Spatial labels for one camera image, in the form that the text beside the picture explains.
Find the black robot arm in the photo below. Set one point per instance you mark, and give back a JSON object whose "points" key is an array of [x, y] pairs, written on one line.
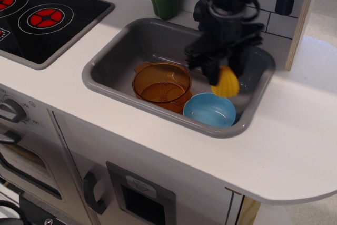
{"points": [[226, 33]]}

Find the grey oven door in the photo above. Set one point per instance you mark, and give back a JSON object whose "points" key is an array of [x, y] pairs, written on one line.
{"points": [[38, 167]]}

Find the orange transparent pot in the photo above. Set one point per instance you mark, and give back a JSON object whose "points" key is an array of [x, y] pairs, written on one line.
{"points": [[167, 85]]}

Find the light blue bowl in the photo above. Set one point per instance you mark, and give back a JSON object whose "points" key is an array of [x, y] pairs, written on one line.
{"points": [[212, 110]]}

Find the black toy stove top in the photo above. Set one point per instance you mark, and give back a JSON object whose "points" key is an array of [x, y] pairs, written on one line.
{"points": [[36, 33]]}

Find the grey oven door handle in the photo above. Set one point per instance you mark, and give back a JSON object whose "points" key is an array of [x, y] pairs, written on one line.
{"points": [[10, 138]]}

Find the yellow toy corn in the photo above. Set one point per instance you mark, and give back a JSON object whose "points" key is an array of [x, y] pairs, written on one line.
{"points": [[228, 84]]}

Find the grey dispenser panel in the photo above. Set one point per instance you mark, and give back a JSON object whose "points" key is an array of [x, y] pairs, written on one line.
{"points": [[142, 198]]}

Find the wooden side post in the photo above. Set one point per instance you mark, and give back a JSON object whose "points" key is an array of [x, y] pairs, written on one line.
{"points": [[299, 32]]}

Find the grey oven knob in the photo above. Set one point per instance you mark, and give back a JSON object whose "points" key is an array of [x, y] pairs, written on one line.
{"points": [[12, 111]]}

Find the grey sink basin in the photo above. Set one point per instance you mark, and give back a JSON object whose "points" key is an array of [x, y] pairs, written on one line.
{"points": [[110, 72]]}

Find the black cabinet door handle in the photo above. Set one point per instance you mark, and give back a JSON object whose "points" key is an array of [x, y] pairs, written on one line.
{"points": [[89, 183]]}

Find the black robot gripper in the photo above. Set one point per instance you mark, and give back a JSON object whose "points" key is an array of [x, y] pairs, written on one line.
{"points": [[220, 34]]}

